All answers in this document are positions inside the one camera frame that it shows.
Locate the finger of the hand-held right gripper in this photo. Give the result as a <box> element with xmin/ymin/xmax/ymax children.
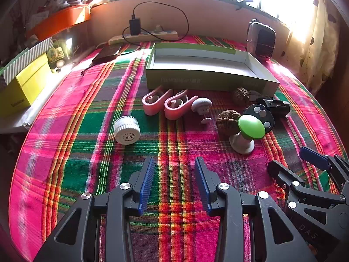
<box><xmin>300</xmin><ymin>147</ymin><xmax>349</xmax><ymax>194</ymax></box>
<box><xmin>267</xmin><ymin>160</ymin><xmax>349</xmax><ymax>225</ymax></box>

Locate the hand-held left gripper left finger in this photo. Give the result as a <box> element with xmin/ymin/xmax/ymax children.
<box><xmin>33</xmin><ymin>157</ymin><xmax>155</xmax><ymax>262</ymax></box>

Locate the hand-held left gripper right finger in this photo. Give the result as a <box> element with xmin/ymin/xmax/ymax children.
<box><xmin>194</xmin><ymin>157</ymin><xmax>318</xmax><ymax>262</ymax></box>

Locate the white round jar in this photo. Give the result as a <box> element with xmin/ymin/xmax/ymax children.
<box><xmin>114</xmin><ymin>116</ymin><xmax>141</xmax><ymax>145</ymax></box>

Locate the green top mushroom stand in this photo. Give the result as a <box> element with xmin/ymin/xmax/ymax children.
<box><xmin>229</xmin><ymin>115</ymin><xmax>266</xmax><ymax>155</ymax></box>

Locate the black flashlight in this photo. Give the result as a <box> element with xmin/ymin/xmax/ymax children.
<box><xmin>258</xmin><ymin>97</ymin><xmax>291</xmax><ymax>118</ymax></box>

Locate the brown walnut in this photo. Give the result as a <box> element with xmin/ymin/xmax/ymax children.
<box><xmin>232</xmin><ymin>87</ymin><xmax>251</xmax><ymax>106</ymax></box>
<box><xmin>216</xmin><ymin>110</ymin><xmax>242</xmax><ymax>135</ymax></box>

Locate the pink plastic clip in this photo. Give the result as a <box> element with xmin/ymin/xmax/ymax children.
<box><xmin>142</xmin><ymin>85</ymin><xmax>173</xmax><ymax>115</ymax></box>
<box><xmin>164</xmin><ymin>89</ymin><xmax>198</xmax><ymax>121</ymax></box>

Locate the white mushroom toy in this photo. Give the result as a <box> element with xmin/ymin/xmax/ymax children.
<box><xmin>191</xmin><ymin>98</ymin><xmax>213</xmax><ymax>124</ymax></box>

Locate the green cardboard box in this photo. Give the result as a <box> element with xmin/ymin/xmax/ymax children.
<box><xmin>144</xmin><ymin>43</ymin><xmax>281</xmax><ymax>93</ymax></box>

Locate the pink green plaid blanket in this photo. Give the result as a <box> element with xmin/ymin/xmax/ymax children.
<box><xmin>11</xmin><ymin>34</ymin><xmax>344</xmax><ymax>262</ymax></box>

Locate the dotted cream curtain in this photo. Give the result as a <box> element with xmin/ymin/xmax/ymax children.
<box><xmin>284</xmin><ymin>0</ymin><xmax>341</xmax><ymax>93</ymax></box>

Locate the small fan heater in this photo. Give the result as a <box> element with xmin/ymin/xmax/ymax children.
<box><xmin>247</xmin><ymin>19</ymin><xmax>276</xmax><ymax>60</ymax></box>

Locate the black phone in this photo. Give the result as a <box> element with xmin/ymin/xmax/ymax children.
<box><xmin>92</xmin><ymin>44</ymin><xmax>122</xmax><ymax>65</ymax></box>

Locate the cream power strip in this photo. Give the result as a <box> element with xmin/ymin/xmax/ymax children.
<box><xmin>108</xmin><ymin>29</ymin><xmax>178</xmax><ymax>45</ymax></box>

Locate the yellow box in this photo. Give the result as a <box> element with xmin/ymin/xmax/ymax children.
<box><xmin>0</xmin><ymin>53</ymin><xmax>53</xmax><ymax>118</ymax></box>

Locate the black charger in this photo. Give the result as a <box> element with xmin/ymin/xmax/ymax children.
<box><xmin>129</xmin><ymin>19</ymin><xmax>142</xmax><ymax>36</ymax></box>

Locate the small green ornament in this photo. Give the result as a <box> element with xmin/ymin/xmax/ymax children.
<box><xmin>46</xmin><ymin>46</ymin><xmax>66</xmax><ymax>62</ymax></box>

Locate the green striped box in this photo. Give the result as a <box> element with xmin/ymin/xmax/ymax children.
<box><xmin>3</xmin><ymin>37</ymin><xmax>53</xmax><ymax>85</ymax></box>

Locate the orange planter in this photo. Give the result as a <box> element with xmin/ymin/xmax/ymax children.
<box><xmin>27</xmin><ymin>4</ymin><xmax>92</xmax><ymax>41</ymax></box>

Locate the thin black phone cable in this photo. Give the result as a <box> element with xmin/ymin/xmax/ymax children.
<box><xmin>80</xmin><ymin>60</ymin><xmax>96</xmax><ymax>77</ymax></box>

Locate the black charger cable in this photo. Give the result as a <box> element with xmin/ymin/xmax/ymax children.
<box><xmin>122</xmin><ymin>1</ymin><xmax>189</xmax><ymax>44</ymax></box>

